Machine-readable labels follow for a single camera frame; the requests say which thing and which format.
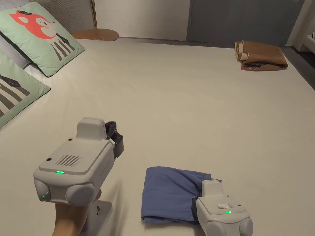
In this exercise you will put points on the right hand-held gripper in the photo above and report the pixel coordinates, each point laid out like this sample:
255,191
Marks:
221,216

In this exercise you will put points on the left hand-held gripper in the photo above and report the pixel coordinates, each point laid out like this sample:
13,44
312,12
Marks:
73,157

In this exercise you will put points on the blue garment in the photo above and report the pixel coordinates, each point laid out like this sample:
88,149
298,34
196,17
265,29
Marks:
169,191

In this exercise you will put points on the person's left hand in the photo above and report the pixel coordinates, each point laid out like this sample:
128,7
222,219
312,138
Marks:
69,218

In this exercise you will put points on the bed with beige sheet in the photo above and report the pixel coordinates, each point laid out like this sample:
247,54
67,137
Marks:
172,105

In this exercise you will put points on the green striped print cushion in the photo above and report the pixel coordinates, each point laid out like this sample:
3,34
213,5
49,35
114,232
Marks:
14,95

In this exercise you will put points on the green fox print cushion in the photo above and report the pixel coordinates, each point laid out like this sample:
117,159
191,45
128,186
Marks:
37,36

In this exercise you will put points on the grey padded headboard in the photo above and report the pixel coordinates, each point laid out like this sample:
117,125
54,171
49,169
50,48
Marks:
71,14

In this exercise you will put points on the white pillow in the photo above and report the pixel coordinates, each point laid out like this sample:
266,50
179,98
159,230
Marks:
12,52

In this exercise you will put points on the brown paper bag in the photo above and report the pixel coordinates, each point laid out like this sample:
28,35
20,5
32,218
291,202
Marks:
265,54

